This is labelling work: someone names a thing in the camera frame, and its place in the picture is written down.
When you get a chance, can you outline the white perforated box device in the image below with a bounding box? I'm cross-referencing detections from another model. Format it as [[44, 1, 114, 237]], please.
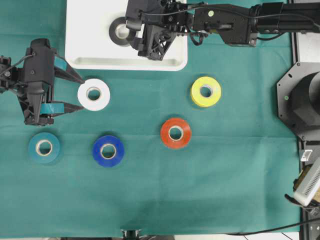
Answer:
[[293, 158, 320, 207]]

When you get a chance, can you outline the white tape roll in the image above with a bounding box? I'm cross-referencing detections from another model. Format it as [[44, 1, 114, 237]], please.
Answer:
[[77, 78, 111, 111]]

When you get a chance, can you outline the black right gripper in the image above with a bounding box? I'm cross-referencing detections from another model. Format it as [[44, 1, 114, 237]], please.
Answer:
[[125, 0, 192, 61]]

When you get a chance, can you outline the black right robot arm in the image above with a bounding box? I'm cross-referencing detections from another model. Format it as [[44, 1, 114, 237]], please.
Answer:
[[125, 0, 320, 61]]

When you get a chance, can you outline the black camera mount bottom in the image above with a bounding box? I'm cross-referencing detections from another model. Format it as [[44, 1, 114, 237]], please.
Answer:
[[121, 229, 141, 240]]

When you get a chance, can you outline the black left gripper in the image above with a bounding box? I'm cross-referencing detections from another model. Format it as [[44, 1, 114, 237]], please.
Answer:
[[17, 47, 85, 125]]

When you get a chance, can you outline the green table cloth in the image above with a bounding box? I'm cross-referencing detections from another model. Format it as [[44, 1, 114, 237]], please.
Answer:
[[0, 0, 302, 239]]

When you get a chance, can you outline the black tape roll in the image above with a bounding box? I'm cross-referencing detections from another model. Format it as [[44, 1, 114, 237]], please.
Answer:
[[109, 17, 137, 47]]

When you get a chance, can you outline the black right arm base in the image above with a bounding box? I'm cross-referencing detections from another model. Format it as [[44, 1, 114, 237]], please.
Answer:
[[276, 62, 320, 141]]

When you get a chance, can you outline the teal tape roll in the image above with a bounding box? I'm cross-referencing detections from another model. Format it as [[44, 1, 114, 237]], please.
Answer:
[[27, 132, 61, 165]]

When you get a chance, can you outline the red tape roll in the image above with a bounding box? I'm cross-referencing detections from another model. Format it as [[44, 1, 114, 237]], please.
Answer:
[[160, 117, 192, 150]]

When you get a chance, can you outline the black cable on floor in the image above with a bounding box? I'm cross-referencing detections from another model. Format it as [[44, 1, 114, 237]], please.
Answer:
[[224, 217, 320, 236]]

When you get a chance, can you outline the aluminium frame rail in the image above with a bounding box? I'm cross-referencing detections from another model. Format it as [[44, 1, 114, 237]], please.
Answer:
[[289, 32, 320, 66]]

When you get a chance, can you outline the white plastic tray case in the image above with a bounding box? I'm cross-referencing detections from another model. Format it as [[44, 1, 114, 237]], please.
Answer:
[[65, 0, 188, 71]]

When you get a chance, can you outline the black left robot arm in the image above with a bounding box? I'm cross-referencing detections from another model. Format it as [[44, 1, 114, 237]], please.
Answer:
[[0, 47, 85, 126]]

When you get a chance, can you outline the blue tape roll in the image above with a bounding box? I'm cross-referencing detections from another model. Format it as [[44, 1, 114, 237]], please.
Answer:
[[92, 135, 125, 168]]

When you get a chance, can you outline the yellow tape roll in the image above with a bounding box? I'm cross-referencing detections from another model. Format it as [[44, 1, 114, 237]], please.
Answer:
[[190, 76, 222, 108]]

